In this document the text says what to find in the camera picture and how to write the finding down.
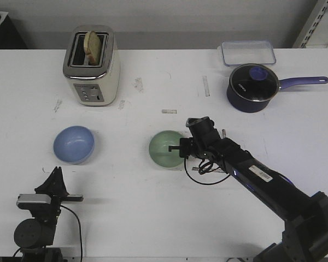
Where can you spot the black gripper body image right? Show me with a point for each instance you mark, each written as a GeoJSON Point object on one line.
{"type": "Point", "coordinates": [204, 136]}

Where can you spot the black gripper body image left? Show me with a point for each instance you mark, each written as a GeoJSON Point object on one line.
{"type": "Point", "coordinates": [52, 208]}

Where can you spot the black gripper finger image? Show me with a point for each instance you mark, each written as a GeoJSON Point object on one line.
{"type": "Point", "coordinates": [51, 185]}
{"type": "Point", "coordinates": [62, 187]}
{"type": "Point", "coordinates": [171, 148]}

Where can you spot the green bowl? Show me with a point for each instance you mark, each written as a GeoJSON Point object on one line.
{"type": "Point", "coordinates": [159, 149]}

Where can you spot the blue bowl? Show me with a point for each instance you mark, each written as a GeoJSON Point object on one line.
{"type": "Point", "coordinates": [74, 145]}

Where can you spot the dark blue saucepan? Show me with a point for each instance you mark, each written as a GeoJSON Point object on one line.
{"type": "Point", "coordinates": [252, 107]}

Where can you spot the glass pot lid blue knob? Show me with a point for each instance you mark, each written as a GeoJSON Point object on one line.
{"type": "Point", "coordinates": [254, 82]}

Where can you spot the clear plastic food container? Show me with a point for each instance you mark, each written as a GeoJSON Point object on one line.
{"type": "Point", "coordinates": [235, 53]}

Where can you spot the cream and chrome toaster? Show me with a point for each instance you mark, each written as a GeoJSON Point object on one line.
{"type": "Point", "coordinates": [93, 85]}

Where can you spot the toasted bread slice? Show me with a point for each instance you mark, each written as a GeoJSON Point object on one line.
{"type": "Point", "coordinates": [92, 47]}

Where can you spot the grey metal shelf upright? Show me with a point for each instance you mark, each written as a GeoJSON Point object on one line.
{"type": "Point", "coordinates": [314, 33]}

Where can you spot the black cable image right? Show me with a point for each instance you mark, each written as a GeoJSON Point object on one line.
{"type": "Point", "coordinates": [203, 169]}

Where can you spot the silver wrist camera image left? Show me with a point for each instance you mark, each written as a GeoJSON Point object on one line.
{"type": "Point", "coordinates": [33, 201]}

